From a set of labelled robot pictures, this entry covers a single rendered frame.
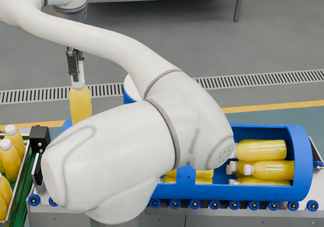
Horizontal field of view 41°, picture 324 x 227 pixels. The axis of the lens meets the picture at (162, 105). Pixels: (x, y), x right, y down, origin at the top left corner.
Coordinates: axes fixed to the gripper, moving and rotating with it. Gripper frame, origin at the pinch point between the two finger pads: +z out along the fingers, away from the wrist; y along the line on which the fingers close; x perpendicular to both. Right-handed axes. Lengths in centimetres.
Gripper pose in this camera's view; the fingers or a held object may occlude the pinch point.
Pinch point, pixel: (77, 74)
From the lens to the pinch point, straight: 134.9
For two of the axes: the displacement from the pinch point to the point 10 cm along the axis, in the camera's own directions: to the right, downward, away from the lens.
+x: -10.0, -0.4, -0.4
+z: -0.6, 7.1, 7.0
